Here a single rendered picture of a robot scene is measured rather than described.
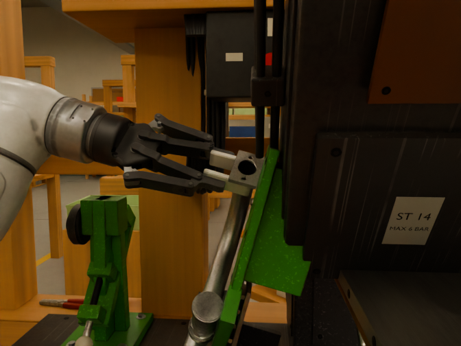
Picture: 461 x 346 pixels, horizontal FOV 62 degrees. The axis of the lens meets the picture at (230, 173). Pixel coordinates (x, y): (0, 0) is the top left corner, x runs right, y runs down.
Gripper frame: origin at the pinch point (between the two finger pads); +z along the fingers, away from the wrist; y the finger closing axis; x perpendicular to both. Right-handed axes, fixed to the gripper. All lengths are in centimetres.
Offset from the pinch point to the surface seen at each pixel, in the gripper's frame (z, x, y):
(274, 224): 7.1, -6.5, -10.2
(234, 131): -50, 502, 466
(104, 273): -17.2, 22.3, -12.2
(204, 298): 1.6, 0.8, -18.3
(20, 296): -41, 50, -14
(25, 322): -36, 46, -20
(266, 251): 7.1, -4.2, -12.6
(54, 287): -128, 282, 46
